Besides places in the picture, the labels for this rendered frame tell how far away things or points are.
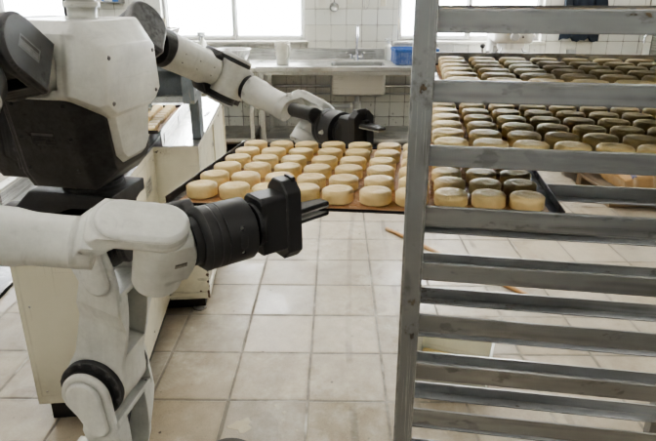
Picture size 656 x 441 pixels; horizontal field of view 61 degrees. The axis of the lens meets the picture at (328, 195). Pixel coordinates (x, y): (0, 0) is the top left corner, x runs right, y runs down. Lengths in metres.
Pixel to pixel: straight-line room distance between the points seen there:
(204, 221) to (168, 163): 1.79
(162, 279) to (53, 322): 1.39
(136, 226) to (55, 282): 1.35
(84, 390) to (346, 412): 1.12
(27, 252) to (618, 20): 0.76
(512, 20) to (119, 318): 0.91
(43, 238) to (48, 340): 1.44
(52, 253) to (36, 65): 0.34
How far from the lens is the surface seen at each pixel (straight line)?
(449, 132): 0.89
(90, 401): 1.35
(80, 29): 1.02
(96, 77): 1.02
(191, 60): 1.39
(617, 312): 1.43
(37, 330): 2.14
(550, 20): 0.78
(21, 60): 0.93
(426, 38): 0.73
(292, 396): 2.26
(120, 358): 1.31
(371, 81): 5.05
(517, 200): 0.85
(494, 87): 0.77
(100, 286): 1.19
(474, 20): 0.76
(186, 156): 2.49
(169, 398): 2.32
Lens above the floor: 1.44
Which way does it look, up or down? 20 degrees down
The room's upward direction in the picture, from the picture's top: straight up
